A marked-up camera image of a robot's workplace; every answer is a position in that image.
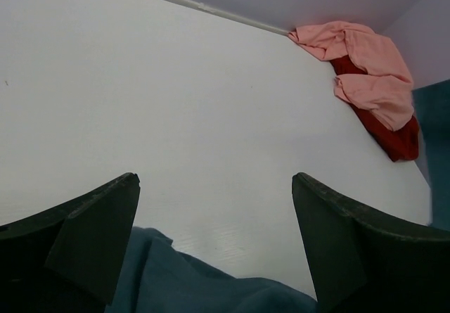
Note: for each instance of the teal blue t shirt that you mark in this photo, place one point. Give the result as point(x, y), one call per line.
point(157, 278)

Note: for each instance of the pink t shirt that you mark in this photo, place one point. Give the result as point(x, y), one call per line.
point(384, 89)

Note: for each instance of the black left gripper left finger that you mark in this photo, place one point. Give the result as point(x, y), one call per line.
point(68, 258)

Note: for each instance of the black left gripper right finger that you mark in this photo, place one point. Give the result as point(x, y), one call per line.
point(365, 260)

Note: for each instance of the red t shirt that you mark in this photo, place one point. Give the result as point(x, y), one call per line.
point(399, 145)

